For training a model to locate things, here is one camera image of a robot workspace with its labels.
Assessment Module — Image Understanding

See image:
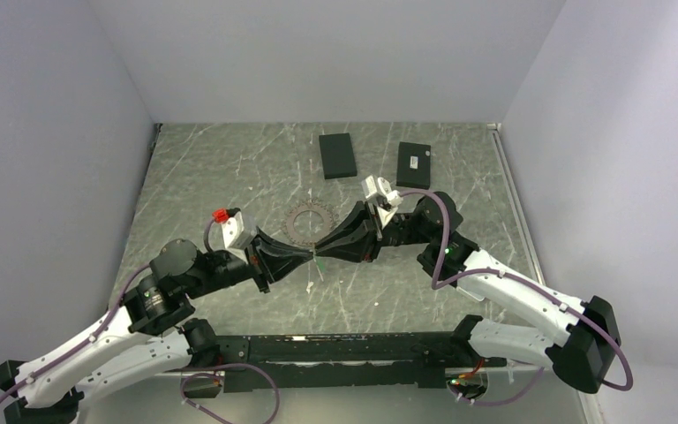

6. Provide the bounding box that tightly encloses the plain black rectangular box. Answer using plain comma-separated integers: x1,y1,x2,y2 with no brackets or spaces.
319,132,358,180

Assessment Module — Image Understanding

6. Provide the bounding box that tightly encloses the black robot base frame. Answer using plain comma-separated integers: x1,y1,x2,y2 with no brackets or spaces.
159,318,509,394

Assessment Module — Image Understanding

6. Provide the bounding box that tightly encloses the green key tag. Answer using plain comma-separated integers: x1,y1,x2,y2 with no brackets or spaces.
313,257,324,281

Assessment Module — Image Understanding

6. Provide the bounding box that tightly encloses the aluminium rail frame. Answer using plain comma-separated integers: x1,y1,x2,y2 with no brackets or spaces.
77,122,617,408

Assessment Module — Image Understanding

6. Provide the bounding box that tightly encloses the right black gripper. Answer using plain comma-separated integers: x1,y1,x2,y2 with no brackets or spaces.
314,201,434,264

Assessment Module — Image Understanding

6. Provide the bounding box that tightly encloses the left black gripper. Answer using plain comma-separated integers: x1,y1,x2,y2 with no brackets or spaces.
185,225,314,299

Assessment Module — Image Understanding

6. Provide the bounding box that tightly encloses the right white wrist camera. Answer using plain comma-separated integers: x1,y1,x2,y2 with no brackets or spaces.
361,175,403,227

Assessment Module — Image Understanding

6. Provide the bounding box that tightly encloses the clear plastic card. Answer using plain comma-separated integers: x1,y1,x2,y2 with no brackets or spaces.
463,290,485,302

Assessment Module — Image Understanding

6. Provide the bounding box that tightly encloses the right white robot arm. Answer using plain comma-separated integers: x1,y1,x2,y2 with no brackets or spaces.
315,189,634,394

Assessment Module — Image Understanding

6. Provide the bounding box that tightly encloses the black box with label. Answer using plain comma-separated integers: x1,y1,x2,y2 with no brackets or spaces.
396,142,432,189

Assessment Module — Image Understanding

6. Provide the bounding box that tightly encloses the toothed metal sprocket ring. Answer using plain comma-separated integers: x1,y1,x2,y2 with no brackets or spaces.
282,201,339,249

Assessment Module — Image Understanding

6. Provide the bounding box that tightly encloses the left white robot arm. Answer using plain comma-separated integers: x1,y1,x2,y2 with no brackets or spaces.
0,224,313,423

